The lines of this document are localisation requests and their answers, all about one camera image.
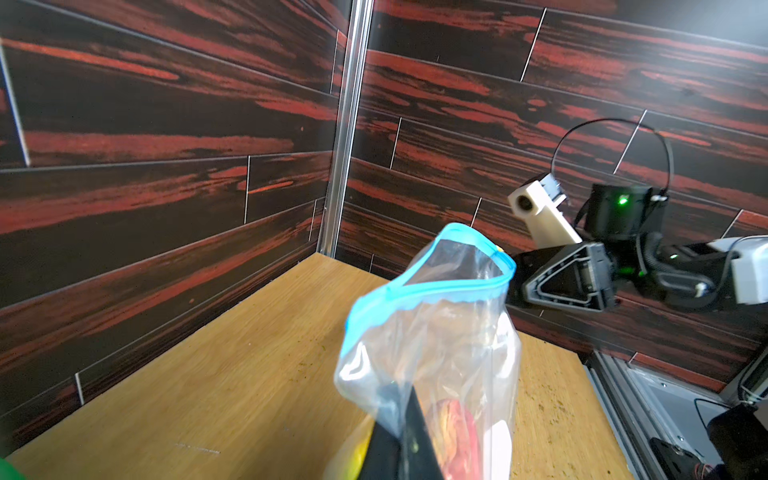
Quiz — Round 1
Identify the red mango bottom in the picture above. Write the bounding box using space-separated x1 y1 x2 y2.
427 399 482 479

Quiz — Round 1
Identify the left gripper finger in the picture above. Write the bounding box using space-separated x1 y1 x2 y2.
357 388 444 480

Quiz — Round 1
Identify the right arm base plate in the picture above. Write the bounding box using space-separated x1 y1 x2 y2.
649 438 713 480

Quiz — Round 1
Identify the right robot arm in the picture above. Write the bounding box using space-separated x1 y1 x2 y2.
508 175 767 313

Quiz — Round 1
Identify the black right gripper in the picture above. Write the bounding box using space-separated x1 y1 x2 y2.
508 182 669 312

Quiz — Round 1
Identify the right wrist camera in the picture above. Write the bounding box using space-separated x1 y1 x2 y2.
507 173 583 249

